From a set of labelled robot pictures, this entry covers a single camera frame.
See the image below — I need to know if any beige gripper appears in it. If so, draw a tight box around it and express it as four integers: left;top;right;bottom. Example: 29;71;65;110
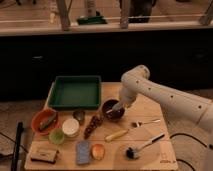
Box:
112;94;135;111

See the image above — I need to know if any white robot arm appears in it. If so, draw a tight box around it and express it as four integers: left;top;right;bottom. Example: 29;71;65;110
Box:
112;65;213;133

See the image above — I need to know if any purple bowl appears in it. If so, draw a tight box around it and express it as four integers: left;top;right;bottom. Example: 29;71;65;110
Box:
102;99;125;122

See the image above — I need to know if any green sponge in bowl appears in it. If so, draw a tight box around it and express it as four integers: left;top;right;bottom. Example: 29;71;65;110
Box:
39;112;57;131

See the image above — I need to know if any orange bowl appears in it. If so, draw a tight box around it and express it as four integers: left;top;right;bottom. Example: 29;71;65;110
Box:
31;108;59;135

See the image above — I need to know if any metal fork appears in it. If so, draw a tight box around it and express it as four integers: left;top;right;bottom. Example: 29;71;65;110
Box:
131;119;161;128

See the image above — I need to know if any bunch of dark grapes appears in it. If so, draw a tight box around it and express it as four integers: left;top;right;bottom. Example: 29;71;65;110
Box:
84;115;102;139

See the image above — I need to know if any small metal cup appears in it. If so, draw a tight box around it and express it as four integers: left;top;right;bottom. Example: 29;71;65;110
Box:
73;110;85;125

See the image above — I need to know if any green plastic tray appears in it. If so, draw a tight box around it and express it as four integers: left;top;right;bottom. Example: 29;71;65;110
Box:
48;75;101;110

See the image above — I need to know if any black dish brush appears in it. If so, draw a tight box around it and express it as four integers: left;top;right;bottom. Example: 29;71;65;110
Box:
126;133;165;159

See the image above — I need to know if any orange bread roll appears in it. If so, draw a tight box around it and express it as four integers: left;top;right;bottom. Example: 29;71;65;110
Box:
91;144;105;160

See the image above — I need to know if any white round container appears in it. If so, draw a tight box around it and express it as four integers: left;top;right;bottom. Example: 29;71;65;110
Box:
62;118;80;137

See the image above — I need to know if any blue sponge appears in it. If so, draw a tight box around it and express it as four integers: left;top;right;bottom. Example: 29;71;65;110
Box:
76;141;90;165

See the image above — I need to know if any small green cup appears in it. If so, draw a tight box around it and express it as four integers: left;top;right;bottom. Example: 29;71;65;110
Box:
49;128;64;145

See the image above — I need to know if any green base object background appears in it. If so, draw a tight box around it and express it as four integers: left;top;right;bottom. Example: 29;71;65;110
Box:
77;11;107;25

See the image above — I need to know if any wooden block eraser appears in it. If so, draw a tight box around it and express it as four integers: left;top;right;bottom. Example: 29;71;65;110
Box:
30;148;59;164

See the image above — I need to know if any black pole left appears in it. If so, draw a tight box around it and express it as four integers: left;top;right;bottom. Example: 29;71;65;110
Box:
10;122;24;171

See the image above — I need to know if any black cable right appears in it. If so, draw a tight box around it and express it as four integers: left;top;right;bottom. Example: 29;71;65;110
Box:
169;132;213;171

